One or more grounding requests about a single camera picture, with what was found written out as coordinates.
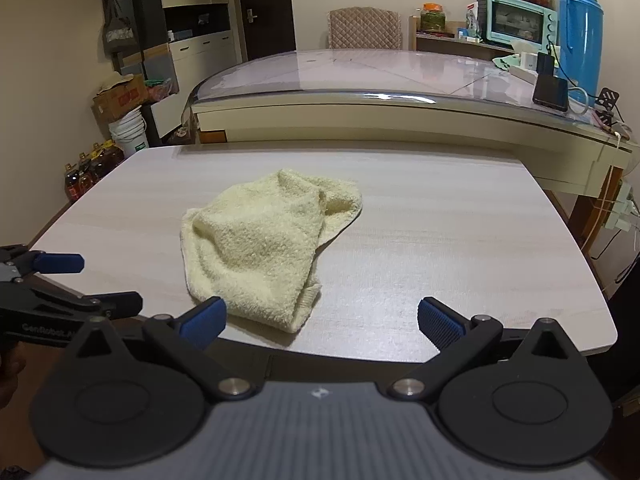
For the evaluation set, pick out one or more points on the small white box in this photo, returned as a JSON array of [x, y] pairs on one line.
[[527, 60]]

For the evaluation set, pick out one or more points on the blue thermos jug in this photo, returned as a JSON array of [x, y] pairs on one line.
[[580, 35]]

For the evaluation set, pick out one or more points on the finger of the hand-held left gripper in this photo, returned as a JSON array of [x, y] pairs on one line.
[[60, 263], [117, 304]]

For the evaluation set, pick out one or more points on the green cloth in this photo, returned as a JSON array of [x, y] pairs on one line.
[[505, 63]]

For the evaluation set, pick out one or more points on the grey hanging bag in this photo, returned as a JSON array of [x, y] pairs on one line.
[[119, 30]]

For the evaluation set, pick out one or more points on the cardboard box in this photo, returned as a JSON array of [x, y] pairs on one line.
[[120, 97]]

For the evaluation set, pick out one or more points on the black charger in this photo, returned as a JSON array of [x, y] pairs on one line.
[[546, 64]]

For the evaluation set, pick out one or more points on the teal toaster oven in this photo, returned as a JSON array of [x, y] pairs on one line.
[[515, 20]]

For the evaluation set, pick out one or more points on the cluster of cooking oil bottles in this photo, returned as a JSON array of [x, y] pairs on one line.
[[92, 170]]

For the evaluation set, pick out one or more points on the white and red carton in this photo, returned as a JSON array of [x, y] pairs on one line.
[[475, 20]]

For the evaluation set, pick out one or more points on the black smartphone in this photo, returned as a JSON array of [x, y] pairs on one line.
[[550, 94]]

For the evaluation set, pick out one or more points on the glass-topped dining table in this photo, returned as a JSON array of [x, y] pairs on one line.
[[375, 110]]

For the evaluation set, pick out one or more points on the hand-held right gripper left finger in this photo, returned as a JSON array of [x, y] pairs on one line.
[[202, 322]]

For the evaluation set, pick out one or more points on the pale yellow towel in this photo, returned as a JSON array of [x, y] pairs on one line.
[[260, 245]]

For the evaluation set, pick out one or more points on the white plastic bucket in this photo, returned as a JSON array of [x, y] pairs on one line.
[[130, 132]]

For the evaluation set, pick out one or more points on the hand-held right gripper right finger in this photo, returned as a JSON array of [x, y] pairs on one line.
[[440, 327]]

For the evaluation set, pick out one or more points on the wooden side shelf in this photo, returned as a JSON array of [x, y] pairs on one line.
[[450, 42]]

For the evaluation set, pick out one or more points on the dark and white cabinet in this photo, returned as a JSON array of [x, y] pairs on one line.
[[200, 45]]

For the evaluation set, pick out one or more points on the person's left hand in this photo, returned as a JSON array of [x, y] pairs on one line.
[[9, 372]]

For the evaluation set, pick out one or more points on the dark door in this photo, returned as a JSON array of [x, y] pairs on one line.
[[265, 5]]

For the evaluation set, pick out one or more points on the green jar with orange lid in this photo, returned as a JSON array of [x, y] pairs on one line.
[[432, 17]]

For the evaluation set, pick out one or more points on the white power strip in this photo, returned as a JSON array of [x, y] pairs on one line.
[[622, 206]]

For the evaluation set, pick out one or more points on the black phone stand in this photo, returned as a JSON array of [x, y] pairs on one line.
[[607, 102]]

